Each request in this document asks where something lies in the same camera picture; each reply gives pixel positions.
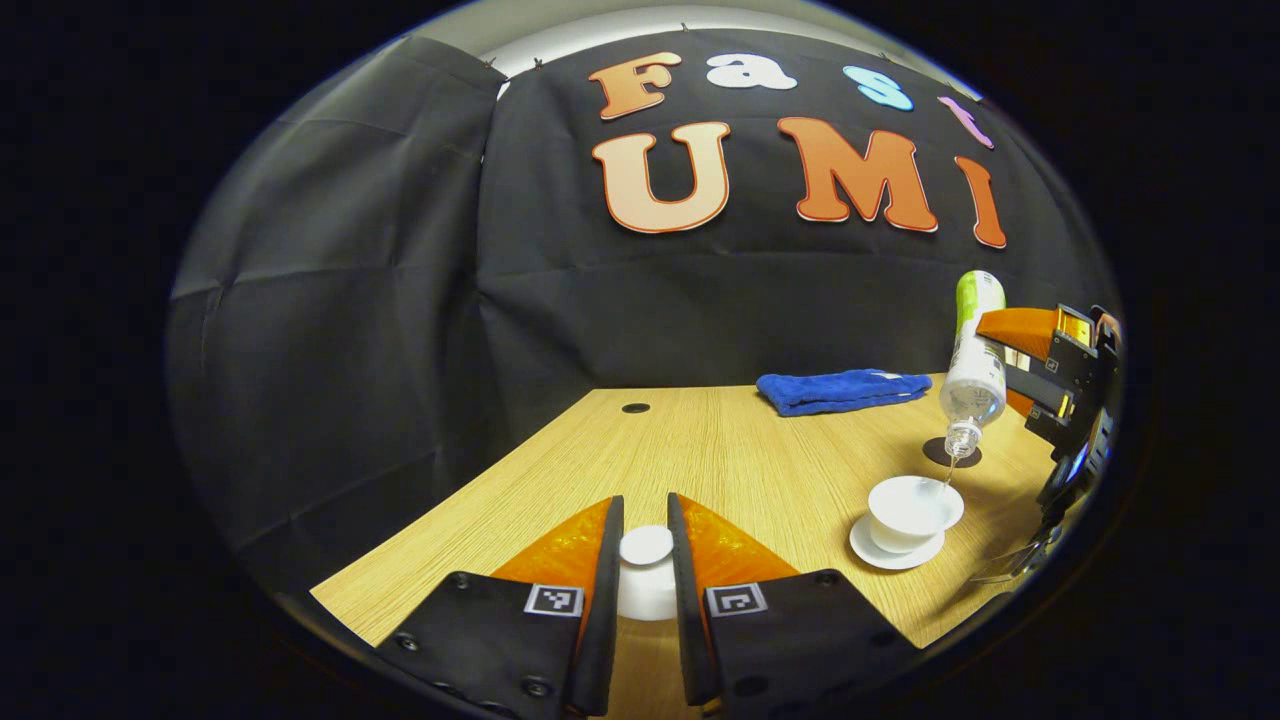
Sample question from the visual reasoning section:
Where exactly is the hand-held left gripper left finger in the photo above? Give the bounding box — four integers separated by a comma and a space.
378, 495, 626, 717

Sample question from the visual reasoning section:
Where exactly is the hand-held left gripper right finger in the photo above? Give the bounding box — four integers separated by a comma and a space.
667, 492, 926, 717

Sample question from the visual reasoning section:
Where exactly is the white teacup lid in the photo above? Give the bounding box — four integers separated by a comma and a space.
617, 525, 679, 622

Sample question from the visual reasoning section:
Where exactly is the clear water bottle green label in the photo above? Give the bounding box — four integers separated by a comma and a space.
938, 270, 1008, 461

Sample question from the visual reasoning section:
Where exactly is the dark round coaster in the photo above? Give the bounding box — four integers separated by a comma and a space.
922, 436, 983, 469

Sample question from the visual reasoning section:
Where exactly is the white teacup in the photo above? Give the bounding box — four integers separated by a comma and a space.
867, 475, 966, 555

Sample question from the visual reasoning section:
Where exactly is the blue folded towel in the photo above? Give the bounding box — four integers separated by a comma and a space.
756, 369, 934, 418

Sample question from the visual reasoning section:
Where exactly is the white saucer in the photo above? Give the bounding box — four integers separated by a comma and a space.
849, 512, 946, 572

